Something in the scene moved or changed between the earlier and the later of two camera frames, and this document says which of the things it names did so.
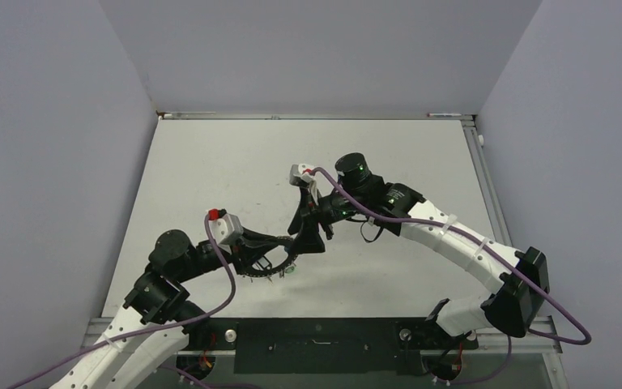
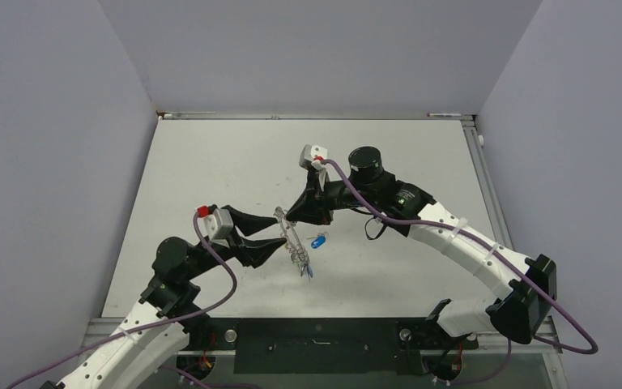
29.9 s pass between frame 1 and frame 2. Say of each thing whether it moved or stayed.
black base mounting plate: stayed
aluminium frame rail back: stayed
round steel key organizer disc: moved
